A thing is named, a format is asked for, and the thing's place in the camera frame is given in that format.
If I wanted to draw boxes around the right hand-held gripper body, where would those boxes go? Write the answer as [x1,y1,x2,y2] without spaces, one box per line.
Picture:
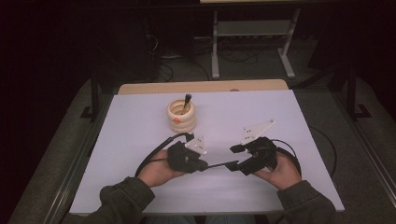
[241,119,278,176]

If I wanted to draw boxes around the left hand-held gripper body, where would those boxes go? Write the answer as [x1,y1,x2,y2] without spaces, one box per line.
[167,133,208,174]

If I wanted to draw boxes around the thin black makeup brush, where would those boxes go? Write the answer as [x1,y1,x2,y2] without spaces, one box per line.
[205,160,240,170]

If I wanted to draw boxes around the cream ribbed brush holder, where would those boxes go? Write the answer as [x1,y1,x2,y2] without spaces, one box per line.
[166,98,198,134]

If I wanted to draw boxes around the person's right hand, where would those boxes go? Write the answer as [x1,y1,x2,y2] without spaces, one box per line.
[253,151,303,191]

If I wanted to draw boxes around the person's left hand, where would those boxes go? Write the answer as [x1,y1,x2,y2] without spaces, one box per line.
[137,148,189,189]

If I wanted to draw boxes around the white board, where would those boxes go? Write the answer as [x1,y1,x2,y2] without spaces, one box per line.
[68,89,346,217]

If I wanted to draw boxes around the wooden table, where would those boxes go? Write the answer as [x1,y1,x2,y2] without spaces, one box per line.
[118,78,290,95]

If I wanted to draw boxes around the black metal stand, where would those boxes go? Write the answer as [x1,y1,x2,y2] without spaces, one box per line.
[346,60,372,121]
[79,69,101,121]

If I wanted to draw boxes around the grey metal stand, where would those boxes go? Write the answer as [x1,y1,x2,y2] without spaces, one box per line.
[210,8,302,79]

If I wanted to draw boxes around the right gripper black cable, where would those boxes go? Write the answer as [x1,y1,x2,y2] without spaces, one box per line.
[270,138,303,179]

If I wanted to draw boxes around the thin black cable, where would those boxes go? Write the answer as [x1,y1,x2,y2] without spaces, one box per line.
[307,125,338,179]

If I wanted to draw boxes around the black floor cables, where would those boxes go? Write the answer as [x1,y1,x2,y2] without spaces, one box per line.
[146,33,211,83]

